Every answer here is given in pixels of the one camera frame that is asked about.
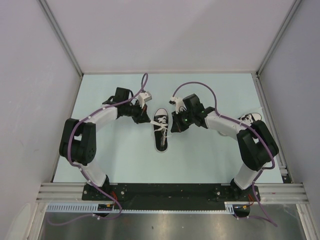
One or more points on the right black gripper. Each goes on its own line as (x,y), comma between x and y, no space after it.
(177,126)

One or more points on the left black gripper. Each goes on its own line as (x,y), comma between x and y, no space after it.
(141,116)

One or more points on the black canvas sneaker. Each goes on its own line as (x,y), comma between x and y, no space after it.
(161,112)
(250,118)

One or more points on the white shoelace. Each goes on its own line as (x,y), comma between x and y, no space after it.
(160,129)

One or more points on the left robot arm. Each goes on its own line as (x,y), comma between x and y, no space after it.
(79,143)

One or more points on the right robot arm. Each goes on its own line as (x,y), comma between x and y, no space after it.
(257,146)

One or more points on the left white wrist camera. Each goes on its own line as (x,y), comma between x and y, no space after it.
(144,97)

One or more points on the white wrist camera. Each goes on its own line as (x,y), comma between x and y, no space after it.
(178,103)
(144,97)

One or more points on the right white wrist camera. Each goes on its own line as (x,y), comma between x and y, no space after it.
(178,103)

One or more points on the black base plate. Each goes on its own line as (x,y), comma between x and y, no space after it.
(218,192)

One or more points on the aluminium frame rail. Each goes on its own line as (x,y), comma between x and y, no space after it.
(270,193)

